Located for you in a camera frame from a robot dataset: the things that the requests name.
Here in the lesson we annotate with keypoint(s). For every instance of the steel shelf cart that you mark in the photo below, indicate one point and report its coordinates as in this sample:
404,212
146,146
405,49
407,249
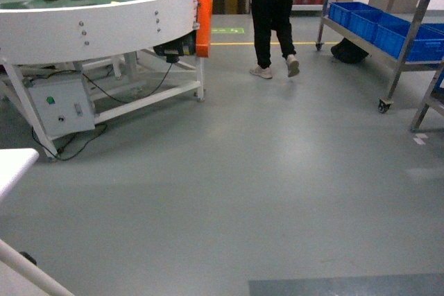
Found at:
403,48

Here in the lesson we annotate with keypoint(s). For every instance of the blue bin on cart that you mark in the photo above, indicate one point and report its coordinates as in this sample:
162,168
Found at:
388,32

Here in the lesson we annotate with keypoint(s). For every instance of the white round conveyor table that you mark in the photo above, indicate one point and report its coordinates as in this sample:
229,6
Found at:
130,53

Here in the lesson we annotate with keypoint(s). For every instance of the black bag on floor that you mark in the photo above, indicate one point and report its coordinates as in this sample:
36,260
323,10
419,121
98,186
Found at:
348,52

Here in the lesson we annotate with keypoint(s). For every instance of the white control box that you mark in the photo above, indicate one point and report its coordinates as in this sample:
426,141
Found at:
63,104

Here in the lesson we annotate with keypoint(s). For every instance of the walking person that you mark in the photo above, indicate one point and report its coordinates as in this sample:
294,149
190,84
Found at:
268,16

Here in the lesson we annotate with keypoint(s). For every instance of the orange motor guard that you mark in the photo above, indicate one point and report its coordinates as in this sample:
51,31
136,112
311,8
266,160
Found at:
203,33

